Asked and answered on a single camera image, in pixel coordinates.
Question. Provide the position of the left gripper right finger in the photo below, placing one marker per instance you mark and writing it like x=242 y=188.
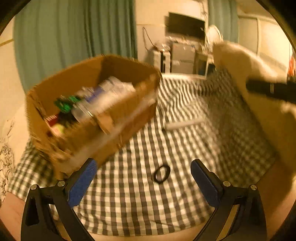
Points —
x=238 y=212

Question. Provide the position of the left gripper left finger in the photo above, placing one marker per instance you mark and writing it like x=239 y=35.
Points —
x=37 y=220

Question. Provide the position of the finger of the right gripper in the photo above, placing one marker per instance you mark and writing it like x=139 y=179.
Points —
x=276 y=90

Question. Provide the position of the red snack box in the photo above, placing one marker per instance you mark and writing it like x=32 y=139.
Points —
x=52 y=120

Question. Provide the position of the green foil packet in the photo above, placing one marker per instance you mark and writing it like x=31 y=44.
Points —
x=65 y=104

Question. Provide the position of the clear plastic bag with items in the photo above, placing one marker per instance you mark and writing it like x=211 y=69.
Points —
x=97 y=100

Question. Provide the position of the large cream pillow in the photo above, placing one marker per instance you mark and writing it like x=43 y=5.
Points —
x=277 y=117

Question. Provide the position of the white louvered wardrobe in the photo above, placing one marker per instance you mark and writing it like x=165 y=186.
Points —
x=266 y=39

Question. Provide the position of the white dressing table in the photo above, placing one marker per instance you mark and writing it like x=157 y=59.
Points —
x=203 y=61

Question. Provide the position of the white round vanity mirror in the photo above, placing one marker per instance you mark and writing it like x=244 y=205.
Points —
x=213 y=36

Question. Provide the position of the floral white bedsheet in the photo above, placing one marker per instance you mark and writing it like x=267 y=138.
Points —
x=14 y=137

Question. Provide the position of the green curtain right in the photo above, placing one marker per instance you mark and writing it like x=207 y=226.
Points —
x=223 y=14

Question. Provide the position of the green curtain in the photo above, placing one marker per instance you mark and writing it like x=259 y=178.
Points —
x=223 y=14
x=52 y=35

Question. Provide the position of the grey mini fridge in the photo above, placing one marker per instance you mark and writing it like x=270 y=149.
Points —
x=182 y=58

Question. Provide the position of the brown cardboard box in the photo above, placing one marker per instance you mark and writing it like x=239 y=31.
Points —
x=68 y=144

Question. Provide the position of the white suitcase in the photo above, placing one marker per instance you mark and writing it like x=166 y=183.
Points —
x=161 y=60

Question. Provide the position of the green curtain left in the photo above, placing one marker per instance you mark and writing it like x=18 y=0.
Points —
x=52 y=35

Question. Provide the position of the black wall television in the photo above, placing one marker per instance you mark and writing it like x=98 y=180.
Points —
x=186 y=26

